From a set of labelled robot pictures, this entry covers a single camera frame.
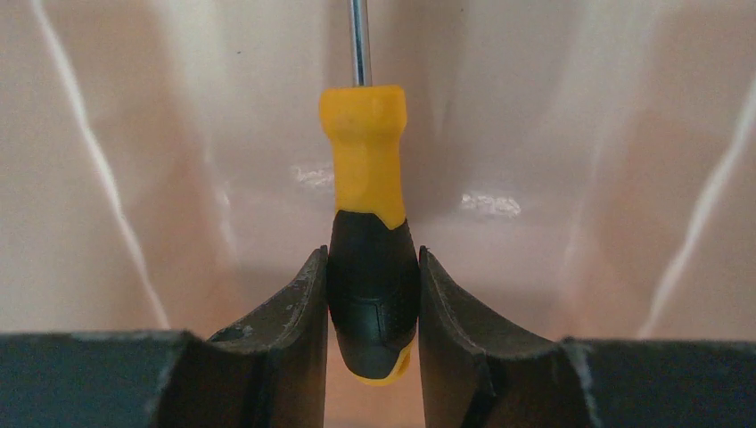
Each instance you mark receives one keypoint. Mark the yellow black screwdriver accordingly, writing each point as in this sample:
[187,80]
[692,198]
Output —
[372,275]

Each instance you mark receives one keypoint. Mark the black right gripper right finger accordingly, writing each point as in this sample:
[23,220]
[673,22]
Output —
[479,369]

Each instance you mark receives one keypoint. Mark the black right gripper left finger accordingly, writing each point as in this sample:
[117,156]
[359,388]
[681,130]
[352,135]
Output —
[267,369]

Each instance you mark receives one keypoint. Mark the pink plastic bin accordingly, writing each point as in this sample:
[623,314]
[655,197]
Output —
[584,168]

